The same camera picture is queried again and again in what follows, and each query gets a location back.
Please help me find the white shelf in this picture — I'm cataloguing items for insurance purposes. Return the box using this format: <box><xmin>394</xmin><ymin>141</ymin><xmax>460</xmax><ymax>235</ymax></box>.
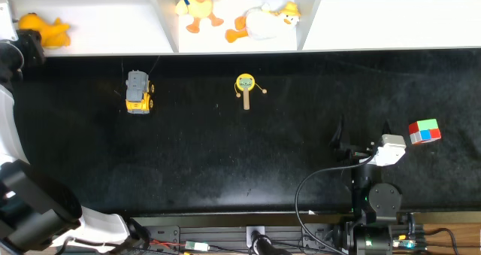
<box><xmin>0</xmin><ymin>0</ymin><xmax>481</xmax><ymax>57</ymax></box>

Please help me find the black cable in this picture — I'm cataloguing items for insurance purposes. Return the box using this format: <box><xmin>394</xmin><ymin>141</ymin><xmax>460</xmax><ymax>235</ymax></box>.
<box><xmin>294</xmin><ymin>153</ymin><xmax>377</xmax><ymax>255</ymax></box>

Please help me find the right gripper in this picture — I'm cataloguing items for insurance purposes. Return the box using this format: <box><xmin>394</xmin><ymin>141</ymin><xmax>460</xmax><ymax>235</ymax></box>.
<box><xmin>329</xmin><ymin>115</ymin><xmax>394</xmax><ymax>164</ymax></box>

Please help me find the yellow rattle drum toy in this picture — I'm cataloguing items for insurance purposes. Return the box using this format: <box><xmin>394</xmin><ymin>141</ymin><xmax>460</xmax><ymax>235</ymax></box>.
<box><xmin>234</xmin><ymin>73</ymin><xmax>268</xmax><ymax>111</ymax></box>

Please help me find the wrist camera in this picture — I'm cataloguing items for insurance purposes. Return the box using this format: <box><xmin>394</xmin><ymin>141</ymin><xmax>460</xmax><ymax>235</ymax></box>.
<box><xmin>0</xmin><ymin>0</ymin><xmax>19</xmax><ymax>41</ymax></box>
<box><xmin>370</xmin><ymin>133</ymin><xmax>407</xmax><ymax>168</ymax></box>

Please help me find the yellow rubber duck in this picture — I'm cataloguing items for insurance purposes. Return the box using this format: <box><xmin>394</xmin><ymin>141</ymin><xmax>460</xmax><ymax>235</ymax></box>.
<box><xmin>17</xmin><ymin>12</ymin><xmax>71</xmax><ymax>49</ymax></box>

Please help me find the yellow plush duck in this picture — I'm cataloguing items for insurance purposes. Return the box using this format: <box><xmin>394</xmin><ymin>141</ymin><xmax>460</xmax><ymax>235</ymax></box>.
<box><xmin>174</xmin><ymin>0</ymin><xmax>225</xmax><ymax>34</ymax></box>

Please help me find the mounting rail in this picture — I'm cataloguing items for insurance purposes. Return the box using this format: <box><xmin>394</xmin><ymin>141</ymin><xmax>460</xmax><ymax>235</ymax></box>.
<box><xmin>131</xmin><ymin>217</ymin><xmax>459</xmax><ymax>255</ymax></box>

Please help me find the many-coloured puzzle cube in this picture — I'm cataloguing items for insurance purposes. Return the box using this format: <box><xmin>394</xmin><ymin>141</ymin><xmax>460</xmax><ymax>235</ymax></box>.
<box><xmin>408</xmin><ymin>118</ymin><xmax>443</xmax><ymax>146</ymax></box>

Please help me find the grey and yellow toy truck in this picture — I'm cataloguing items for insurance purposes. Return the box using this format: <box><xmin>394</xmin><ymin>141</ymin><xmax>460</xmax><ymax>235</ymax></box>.
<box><xmin>125</xmin><ymin>70</ymin><xmax>156</xmax><ymax>115</ymax></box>

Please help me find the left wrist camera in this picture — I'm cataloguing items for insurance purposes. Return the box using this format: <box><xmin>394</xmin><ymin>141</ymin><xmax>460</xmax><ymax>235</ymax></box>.
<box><xmin>0</xmin><ymin>0</ymin><xmax>19</xmax><ymax>41</ymax></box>

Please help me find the white plush duck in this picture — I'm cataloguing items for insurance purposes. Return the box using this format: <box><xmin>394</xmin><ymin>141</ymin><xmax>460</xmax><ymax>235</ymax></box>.
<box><xmin>225</xmin><ymin>1</ymin><xmax>301</xmax><ymax>44</ymax></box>

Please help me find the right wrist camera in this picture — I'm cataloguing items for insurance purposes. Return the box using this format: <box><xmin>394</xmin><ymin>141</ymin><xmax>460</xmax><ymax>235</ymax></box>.
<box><xmin>370</xmin><ymin>133</ymin><xmax>407</xmax><ymax>168</ymax></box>

